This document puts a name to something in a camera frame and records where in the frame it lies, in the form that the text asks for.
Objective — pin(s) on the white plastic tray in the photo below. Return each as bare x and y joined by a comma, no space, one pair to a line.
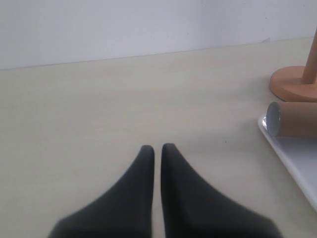
299,156

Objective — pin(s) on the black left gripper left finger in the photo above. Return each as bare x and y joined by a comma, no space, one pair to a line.
124,211

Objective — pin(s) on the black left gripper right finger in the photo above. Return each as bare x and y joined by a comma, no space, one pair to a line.
192,208

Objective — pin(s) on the brown cardboard tube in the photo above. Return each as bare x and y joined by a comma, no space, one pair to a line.
292,119

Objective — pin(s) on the wooden paper towel holder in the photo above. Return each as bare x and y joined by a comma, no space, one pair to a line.
297,83

